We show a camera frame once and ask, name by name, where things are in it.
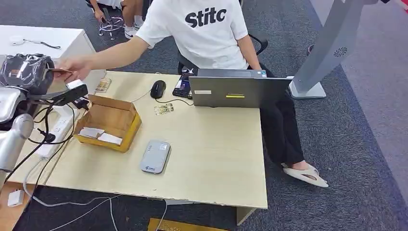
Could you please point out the person's right hand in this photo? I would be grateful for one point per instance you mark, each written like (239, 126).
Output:
(76, 67)

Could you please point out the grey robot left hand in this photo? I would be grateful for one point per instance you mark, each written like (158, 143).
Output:
(27, 71)

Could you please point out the printed card stack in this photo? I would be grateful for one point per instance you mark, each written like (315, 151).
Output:
(103, 85)

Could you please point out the white cabinet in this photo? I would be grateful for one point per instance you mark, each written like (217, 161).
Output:
(63, 39)

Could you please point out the black power adapter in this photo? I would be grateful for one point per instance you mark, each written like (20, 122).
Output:
(81, 102)

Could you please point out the chrome stool base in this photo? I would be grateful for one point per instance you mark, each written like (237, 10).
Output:
(111, 25)

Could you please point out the wooden card box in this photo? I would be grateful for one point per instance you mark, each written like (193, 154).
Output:
(110, 122)

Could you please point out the white power strip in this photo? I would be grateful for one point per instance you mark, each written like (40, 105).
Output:
(59, 130)

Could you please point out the white card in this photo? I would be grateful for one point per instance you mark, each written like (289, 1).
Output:
(90, 132)
(110, 139)

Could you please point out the background person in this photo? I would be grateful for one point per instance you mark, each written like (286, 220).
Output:
(130, 12)

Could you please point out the black computer mouse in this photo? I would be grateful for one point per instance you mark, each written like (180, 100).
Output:
(158, 89)

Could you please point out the printed single card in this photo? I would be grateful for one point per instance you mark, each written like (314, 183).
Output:
(164, 109)

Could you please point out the black office chair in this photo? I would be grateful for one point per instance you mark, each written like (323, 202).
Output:
(183, 63)

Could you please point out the black smartphone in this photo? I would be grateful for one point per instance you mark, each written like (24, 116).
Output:
(182, 85)

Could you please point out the flat grey rounded device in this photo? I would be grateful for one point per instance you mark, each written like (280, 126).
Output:
(155, 157)

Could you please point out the white floor adapter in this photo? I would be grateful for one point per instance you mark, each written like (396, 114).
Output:
(16, 198)

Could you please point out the seated person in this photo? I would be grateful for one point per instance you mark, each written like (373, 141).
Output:
(204, 35)

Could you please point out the grey laptop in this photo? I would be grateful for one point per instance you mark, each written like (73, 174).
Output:
(237, 91)

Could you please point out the yellow floor board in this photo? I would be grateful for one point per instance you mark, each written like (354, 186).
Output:
(178, 226)

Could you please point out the beige slipper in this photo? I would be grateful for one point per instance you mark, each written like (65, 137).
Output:
(306, 176)

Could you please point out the grey kiosk stand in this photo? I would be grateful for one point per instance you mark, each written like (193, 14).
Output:
(330, 47)

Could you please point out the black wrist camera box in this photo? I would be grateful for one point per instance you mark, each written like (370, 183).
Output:
(71, 93)

